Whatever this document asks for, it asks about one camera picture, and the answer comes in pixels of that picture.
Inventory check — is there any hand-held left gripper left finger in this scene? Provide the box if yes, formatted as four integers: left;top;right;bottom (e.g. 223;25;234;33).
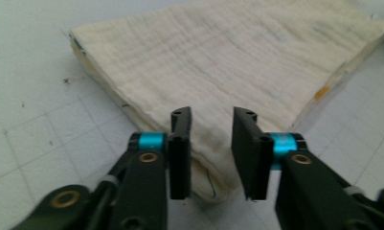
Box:
128;105;192;200

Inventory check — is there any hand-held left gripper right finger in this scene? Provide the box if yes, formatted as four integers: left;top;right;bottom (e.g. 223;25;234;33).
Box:
231;106;307;201

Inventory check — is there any cream printed cloth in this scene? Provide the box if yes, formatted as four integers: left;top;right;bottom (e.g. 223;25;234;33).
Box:
68;0;384;204

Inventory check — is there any white grid mat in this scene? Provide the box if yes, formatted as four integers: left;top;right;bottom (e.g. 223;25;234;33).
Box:
0;0;384;230

